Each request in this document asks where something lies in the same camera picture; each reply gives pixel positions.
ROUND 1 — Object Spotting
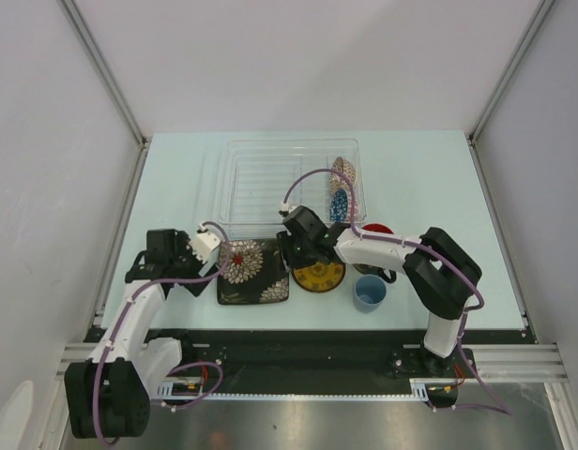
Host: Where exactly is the yellow brown round saucer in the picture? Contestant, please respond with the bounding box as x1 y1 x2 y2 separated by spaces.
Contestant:
292 262 346 293

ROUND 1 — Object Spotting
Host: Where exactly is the blue triangle patterned bowl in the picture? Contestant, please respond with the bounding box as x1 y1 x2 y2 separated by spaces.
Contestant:
329 188 358 222

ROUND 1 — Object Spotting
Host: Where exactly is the black floral square plate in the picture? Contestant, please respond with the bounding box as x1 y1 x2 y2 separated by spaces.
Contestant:
217 238 289 306

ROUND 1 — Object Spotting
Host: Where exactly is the pink patterned bowl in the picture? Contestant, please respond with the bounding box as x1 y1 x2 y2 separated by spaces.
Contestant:
328 157 357 194

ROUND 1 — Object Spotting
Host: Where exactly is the light blue plastic cup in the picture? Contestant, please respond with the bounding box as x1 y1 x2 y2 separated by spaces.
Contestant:
353 275 387 313

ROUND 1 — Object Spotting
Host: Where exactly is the clear plastic dish rack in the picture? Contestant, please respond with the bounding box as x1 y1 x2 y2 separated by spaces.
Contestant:
212 139 367 240

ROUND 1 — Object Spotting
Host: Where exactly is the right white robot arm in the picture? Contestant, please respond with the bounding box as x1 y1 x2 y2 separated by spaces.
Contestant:
277 203 484 376

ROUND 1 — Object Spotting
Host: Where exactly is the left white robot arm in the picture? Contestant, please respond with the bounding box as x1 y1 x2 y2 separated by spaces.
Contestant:
64 226 222 444

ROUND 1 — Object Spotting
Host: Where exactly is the red interior dark mug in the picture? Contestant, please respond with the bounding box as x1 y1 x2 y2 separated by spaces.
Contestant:
354 223 397 284

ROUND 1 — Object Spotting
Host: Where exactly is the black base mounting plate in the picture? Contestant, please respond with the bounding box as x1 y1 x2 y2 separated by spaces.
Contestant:
82 326 539 408

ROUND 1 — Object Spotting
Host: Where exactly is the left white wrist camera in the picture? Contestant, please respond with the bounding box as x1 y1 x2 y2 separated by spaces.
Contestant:
189 224 221 263

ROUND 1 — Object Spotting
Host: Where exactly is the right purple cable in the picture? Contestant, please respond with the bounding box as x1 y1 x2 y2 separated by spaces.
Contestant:
281 166 513 416

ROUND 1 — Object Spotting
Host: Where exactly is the light blue cable duct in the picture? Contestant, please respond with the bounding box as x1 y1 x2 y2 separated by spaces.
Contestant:
152 379 429 404

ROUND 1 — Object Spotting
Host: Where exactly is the aluminium front rail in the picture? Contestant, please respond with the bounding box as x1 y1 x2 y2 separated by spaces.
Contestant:
53 341 571 381

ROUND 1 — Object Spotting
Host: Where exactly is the left aluminium frame post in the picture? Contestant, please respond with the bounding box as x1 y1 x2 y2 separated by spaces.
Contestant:
57 0 146 148

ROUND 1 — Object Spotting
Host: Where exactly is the aluminium frame post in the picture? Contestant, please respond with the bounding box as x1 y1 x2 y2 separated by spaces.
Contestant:
468 0 559 143
57 0 146 148

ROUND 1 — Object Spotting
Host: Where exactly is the right aluminium frame post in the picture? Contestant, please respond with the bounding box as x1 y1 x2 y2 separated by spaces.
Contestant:
468 0 559 143

